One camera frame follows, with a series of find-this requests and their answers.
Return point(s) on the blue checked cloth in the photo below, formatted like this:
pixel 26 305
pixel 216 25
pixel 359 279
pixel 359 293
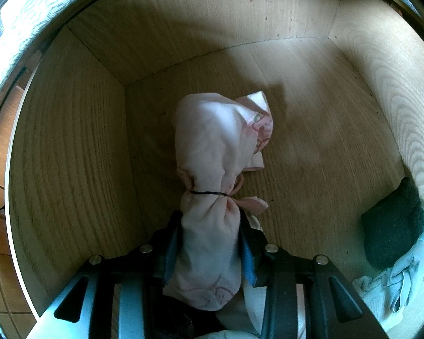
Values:
pixel 31 10

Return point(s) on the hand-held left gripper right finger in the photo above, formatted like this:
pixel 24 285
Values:
pixel 247 265

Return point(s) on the light blue cloth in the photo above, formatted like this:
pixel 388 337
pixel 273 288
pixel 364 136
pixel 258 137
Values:
pixel 406 275

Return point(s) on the pink cloth bundle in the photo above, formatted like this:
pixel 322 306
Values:
pixel 208 148

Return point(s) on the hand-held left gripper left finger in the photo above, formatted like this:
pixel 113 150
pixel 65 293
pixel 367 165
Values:
pixel 171 254

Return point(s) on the black sock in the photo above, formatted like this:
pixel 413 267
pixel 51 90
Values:
pixel 392 226

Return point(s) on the white cloth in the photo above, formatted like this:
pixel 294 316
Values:
pixel 252 307

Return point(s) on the orange wooden cabinet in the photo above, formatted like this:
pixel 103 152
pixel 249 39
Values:
pixel 3 141

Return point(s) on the wooden drawer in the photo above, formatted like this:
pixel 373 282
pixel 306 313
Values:
pixel 304 113

